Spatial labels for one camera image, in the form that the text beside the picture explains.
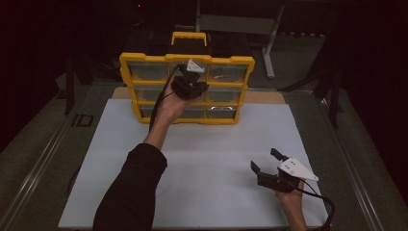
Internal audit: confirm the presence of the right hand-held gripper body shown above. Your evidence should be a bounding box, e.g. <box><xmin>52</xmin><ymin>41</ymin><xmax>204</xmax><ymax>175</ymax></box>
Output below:
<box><xmin>257</xmin><ymin>157</ymin><xmax>319</xmax><ymax>194</ymax></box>

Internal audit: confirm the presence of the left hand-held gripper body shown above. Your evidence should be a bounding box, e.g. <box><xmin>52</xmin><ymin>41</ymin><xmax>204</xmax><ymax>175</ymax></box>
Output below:
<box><xmin>170</xmin><ymin>58</ymin><xmax>206</xmax><ymax>100</ymax></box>

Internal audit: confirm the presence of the clear plastic drawer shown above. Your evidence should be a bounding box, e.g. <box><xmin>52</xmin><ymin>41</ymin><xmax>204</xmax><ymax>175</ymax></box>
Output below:
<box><xmin>208</xmin><ymin>64</ymin><xmax>249</xmax><ymax>83</ymax></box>

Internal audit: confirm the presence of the yellow drawer organizer cabinet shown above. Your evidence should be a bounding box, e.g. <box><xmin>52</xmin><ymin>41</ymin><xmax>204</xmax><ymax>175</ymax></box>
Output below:
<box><xmin>118</xmin><ymin>31</ymin><xmax>256</xmax><ymax>126</ymax></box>

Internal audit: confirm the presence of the person's right hand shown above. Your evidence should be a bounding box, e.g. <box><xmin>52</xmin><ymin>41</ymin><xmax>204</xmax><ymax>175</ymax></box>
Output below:
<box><xmin>275</xmin><ymin>179</ymin><xmax>306</xmax><ymax>213</ymax></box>

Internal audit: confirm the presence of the person's left hand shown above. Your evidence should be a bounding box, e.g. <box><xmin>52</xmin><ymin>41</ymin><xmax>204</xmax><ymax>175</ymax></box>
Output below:
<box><xmin>153</xmin><ymin>88</ymin><xmax>194</xmax><ymax>125</ymax></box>

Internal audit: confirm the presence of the white table cover sheet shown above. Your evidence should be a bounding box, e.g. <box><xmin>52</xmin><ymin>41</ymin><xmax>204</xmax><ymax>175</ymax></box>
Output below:
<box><xmin>57</xmin><ymin>97</ymin><xmax>328</xmax><ymax>229</ymax></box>

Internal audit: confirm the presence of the black stand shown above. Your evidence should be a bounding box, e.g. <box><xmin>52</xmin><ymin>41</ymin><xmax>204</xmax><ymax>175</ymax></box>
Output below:
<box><xmin>277</xmin><ymin>32</ymin><xmax>344</xmax><ymax>129</ymax></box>
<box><xmin>63</xmin><ymin>54</ymin><xmax>94</xmax><ymax>116</ymax></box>

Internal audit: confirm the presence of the left hand-held gripper cable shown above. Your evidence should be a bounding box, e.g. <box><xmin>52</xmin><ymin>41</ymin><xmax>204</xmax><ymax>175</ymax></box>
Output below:
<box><xmin>148</xmin><ymin>63</ymin><xmax>187</xmax><ymax>132</ymax></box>

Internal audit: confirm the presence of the hand-held gripper cable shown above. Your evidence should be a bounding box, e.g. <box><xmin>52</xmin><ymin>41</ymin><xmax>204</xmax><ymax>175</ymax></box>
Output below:
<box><xmin>148</xmin><ymin>63</ymin><xmax>187</xmax><ymax>132</ymax></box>
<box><xmin>288</xmin><ymin>178</ymin><xmax>337</xmax><ymax>231</ymax></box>

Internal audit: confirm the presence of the right hand-held gripper cable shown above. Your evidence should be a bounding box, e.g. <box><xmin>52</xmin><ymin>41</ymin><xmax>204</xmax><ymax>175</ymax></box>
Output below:
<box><xmin>288</xmin><ymin>178</ymin><xmax>337</xmax><ymax>231</ymax></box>

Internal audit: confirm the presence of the metal floor rail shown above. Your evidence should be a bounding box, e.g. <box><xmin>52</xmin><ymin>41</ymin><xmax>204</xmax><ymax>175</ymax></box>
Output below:
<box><xmin>0</xmin><ymin>95</ymin><xmax>85</xmax><ymax>231</ymax></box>
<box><xmin>312</xmin><ymin>90</ymin><xmax>386</xmax><ymax>231</ymax></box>

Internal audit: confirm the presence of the grey metal desk frame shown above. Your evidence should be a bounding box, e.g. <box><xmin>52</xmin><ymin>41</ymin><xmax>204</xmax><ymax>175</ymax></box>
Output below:
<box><xmin>195</xmin><ymin>0</ymin><xmax>287</xmax><ymax>80</ymax></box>

